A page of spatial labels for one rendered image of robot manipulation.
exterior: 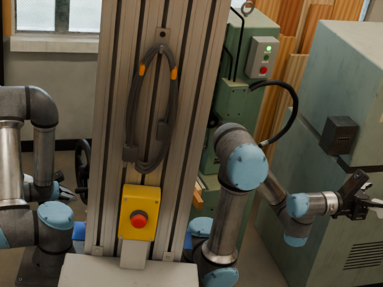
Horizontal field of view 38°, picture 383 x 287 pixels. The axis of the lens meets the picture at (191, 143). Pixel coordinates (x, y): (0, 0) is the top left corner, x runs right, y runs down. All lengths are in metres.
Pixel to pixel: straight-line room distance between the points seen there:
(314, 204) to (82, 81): 2.34
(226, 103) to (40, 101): 0.75
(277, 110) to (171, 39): 2.84
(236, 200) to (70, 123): 2.47
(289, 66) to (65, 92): 1.51
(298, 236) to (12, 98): 1.03
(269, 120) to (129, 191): 2.81
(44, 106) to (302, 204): 0.91
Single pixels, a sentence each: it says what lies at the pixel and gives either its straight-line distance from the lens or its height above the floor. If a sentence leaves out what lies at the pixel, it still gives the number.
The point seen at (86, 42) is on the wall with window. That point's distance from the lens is 3.61.
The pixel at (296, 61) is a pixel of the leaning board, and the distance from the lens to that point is 3.80.
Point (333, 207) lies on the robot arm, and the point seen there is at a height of 1.23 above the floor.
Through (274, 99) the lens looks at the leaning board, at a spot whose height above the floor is 0.55.
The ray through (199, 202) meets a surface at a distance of 2.14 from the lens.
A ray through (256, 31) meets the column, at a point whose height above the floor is 1.50.
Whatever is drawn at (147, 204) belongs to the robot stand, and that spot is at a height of 1.45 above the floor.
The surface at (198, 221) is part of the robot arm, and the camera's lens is 1.89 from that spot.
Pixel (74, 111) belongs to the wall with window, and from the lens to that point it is 3.89.
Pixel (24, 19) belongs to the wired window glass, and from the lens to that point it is 3.66.
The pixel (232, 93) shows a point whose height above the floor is 1.27.
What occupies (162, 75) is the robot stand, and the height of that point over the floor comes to 1.75.
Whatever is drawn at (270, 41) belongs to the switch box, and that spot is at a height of 1.48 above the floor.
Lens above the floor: 2.24
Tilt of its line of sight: 32 degrees down
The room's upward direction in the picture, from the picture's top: 10 degrees clockwise
